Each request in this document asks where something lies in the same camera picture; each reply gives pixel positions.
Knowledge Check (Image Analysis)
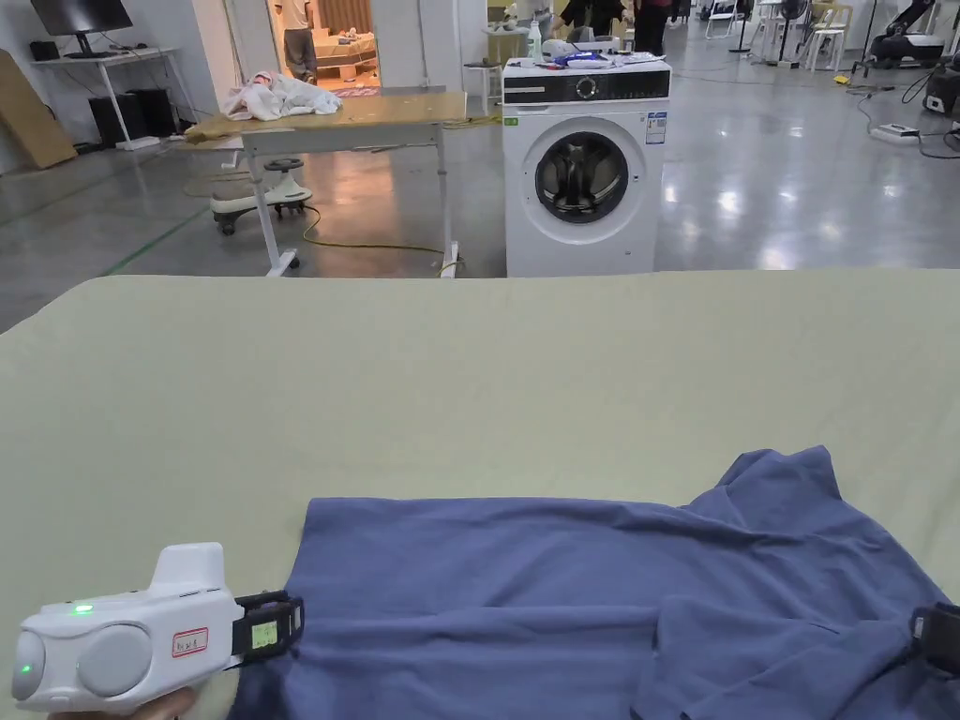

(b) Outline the person's left hand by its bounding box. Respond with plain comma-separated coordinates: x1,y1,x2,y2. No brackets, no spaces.
44,684,200,720

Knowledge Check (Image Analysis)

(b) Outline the bed with pale green sheet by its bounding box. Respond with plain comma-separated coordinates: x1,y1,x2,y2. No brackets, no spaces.
0,268,960,720

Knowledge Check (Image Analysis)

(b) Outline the black robot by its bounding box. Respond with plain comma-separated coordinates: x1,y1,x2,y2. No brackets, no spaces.
853,0,948,80

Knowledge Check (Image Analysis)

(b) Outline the white washing machine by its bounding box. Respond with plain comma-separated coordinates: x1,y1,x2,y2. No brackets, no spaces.
501,21,673,279

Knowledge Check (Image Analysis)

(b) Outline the white stool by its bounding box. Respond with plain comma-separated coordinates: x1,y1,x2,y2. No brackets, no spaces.
462,63,504,118

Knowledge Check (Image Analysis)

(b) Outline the black standing fan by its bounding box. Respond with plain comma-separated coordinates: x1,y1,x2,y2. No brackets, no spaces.
728,0,754,54

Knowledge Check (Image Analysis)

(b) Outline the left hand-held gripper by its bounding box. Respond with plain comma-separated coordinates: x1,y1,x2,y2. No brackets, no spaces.
10,542,306,713

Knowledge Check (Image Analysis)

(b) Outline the white desk with monitor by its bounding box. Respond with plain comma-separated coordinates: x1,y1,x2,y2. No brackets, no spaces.
28,0,198,152

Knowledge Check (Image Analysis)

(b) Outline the wooden table with white cloths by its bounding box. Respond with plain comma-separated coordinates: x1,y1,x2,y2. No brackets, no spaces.
183,70,471,281

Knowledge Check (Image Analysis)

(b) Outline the yellow cable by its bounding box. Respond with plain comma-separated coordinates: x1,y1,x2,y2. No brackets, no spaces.
298,201,462,270

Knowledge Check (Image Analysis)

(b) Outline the brown board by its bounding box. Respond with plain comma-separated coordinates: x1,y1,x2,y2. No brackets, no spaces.
0,48,80,175

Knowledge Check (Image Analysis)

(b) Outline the group of people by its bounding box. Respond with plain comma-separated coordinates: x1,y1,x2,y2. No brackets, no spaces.
517,0,675,58

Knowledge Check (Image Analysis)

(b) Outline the white plastic chair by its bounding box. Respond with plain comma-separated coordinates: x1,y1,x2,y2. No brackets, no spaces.
805,3,856,74

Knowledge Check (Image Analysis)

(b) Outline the white ride-on toy car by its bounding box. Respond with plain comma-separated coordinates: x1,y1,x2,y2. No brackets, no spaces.
209,157,314,236

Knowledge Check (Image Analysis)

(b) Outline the dark blue shirt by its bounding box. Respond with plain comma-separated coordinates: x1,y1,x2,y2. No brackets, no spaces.
227,445,960,720

